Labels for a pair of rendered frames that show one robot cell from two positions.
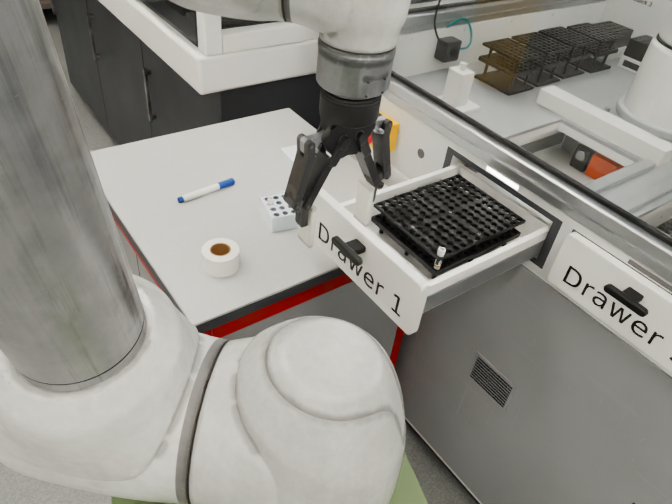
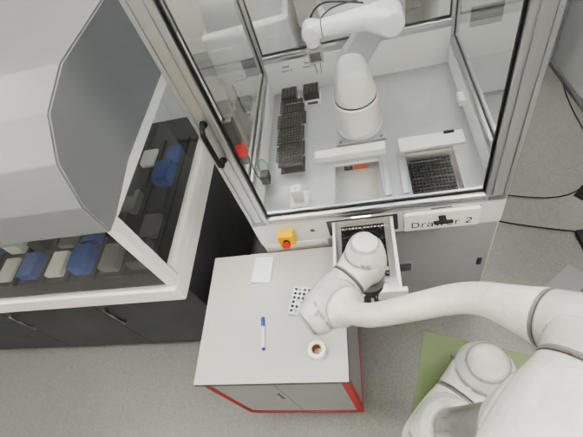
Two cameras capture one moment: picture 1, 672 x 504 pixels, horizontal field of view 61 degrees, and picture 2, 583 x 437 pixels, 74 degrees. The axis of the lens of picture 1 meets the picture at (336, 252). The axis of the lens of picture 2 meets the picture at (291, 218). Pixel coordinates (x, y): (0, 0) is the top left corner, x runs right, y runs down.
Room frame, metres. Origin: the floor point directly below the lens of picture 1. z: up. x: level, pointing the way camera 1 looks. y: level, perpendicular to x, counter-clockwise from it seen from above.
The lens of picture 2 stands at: (0.28, 0.37, 2.26)
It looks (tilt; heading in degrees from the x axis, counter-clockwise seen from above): 52 degrees down; 331
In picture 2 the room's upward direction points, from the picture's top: 23 degrees counter-clockwise
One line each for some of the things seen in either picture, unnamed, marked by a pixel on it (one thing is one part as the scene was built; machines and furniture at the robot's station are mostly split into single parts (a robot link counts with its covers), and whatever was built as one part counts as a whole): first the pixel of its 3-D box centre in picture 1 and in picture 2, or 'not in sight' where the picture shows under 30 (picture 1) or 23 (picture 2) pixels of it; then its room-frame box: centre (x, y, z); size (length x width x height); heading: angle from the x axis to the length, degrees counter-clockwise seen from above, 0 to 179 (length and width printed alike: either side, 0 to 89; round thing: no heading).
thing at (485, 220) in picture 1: (446, 225); (364, 251); (0.87, -0.20, 0.87); 0.22 x 0.18 x 0.06; 130
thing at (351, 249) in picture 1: (352, 248); not in sight; (0.72, -0.03, 0.91); 0.07 x 0.04 x 0.01; 40
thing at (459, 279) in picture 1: (449, 226); (364, 251); (0.88, -0.21, 0.86); 0.40 x 0.26 x 0.06; 130
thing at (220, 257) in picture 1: (220, 257); (317, 350); (0.80, 0.21, 0.78); 0.07 x 0.07 x 0.04
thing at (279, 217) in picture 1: (292, 208); (301, 302); (0.98, 0.10, 0.78); 0.12 x 0.08 x 0.04; 119
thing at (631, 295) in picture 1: (629, 297); (442, 219); (0.69, -0.47, 0.91); 0.07 x 0.04 x 0.01; 40
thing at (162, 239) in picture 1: (252, 306); (293, 340); (1.07, 0.20, 0.38); 0.62 x 0.58 x 0.76; 40
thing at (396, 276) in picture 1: (362, 257); (368, 297); (0.74, -0.05, 0.87); 0.29 x 0.02 x 0.11; 40
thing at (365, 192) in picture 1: (363, 202); not in sight; (0.70, -0.03, 1.02); 0.03 x 0.01 x 0.07; 41
